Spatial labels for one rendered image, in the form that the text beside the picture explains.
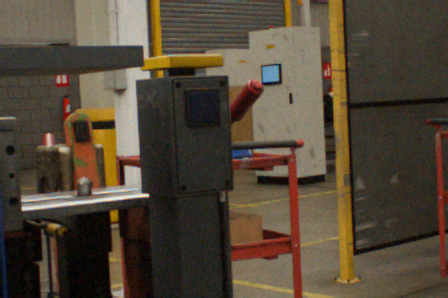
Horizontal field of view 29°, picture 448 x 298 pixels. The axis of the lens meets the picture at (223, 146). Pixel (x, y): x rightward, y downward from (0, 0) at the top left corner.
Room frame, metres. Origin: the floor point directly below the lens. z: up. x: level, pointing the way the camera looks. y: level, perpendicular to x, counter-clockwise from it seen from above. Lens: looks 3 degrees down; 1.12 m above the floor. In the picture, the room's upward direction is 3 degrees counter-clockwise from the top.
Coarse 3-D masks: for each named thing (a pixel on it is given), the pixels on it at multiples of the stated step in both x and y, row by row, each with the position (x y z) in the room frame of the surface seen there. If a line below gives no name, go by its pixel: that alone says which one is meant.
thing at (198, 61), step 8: (160, 56) 0.83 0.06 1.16; (168, 56) 0.81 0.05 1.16; (176, 56) 0.81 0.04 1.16; (184, 56) 0.82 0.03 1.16; (192, 56) 0.82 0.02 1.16; (200, 56) 0.83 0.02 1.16; (208, 56) 0.83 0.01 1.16; (216, 56) 0.84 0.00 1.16; (152, 64) 0.84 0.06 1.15; (160, 64) 0.83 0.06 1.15; (168, 64) 0.81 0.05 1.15; (176, 64) 0.81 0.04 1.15; (184, 64) 0.82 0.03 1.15; (192, 64) 0.82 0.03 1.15; (200, 64) 0.83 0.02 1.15; (208, 64) 0.83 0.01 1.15; (216, 64) 0.84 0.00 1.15; (168, 72) 0.85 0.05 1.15; (176, 72) 0.84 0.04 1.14; (184, 72) 0.84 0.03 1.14; (192, 72) 0.84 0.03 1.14
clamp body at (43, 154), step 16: (64, 144) 1.36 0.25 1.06; (96, 144) 1.32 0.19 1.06; (48, 160) 1.32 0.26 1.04; (64, 160) 1.28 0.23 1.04; (48, 176) 1.32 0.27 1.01; (64, 176) 1.28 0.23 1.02; (48, 192) 1.34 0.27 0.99; (48, 240) 1.36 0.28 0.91; (48, 256) 1.36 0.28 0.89; (64, 256) 1.29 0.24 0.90; (48, 272) 1.36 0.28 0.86; (64, 272) 1.30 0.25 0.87; (64, 288) 1.30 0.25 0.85
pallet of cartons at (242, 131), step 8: (232, 88) 14.19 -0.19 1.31; (240, 88) 14.30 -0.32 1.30; (232, 96) 14.20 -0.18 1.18; (248, 112) 14.43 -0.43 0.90; (248, 120) 14.42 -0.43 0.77; (232, 128) 14.23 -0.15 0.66; (240, 128) 14.27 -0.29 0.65; (248, 128) 14.41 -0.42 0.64; (232, 136) 14.23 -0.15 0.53; (240, 136) 14.26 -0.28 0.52; (248, 136) 14.40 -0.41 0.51
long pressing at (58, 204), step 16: (64, 192) 1.21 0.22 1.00; (96, 192) 1.19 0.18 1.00; (112, 192) 1.19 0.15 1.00; (128, 192) 1.16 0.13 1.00; (32, 208) 1.02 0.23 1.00; (48, 208) 1.03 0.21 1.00; (64, 208) 1.04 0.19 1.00; (80, 208) 1.05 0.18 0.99; (96, 208) 1.06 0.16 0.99; (112, 208) 1.07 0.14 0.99
